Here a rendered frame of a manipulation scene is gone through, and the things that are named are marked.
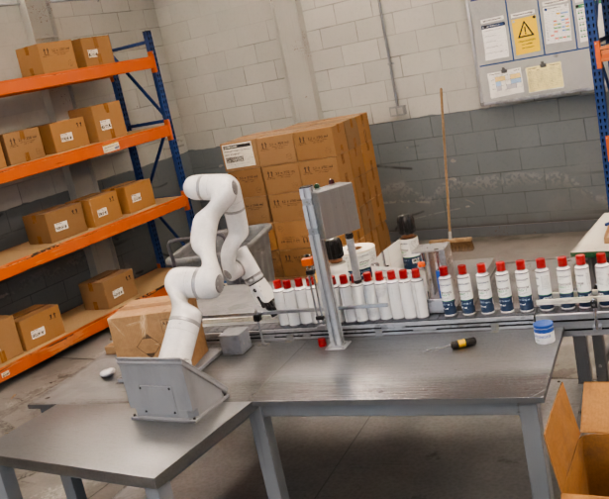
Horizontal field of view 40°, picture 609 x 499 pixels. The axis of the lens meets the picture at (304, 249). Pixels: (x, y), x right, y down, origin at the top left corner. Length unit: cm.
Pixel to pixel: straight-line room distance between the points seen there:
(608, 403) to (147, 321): 195
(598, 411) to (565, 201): 574
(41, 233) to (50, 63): 141
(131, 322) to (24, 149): 381
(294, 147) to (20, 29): 285
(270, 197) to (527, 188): 235
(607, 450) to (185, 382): 148
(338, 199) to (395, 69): 491
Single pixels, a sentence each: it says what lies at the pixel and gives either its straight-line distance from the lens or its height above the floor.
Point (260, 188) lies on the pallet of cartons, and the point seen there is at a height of 96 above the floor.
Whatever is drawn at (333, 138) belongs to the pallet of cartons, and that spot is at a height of 130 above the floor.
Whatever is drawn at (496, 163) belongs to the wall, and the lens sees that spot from 786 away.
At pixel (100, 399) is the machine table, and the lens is 349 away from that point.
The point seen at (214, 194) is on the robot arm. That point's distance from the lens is 326.
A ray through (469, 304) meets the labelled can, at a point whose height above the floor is 93.
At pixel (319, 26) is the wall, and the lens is 842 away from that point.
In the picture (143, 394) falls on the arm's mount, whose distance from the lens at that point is 310.
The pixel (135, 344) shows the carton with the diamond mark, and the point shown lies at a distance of 348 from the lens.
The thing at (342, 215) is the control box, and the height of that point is 136.
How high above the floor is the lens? 199
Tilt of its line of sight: 13 degrees down
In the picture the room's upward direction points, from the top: 12 degrees counter-clockwise
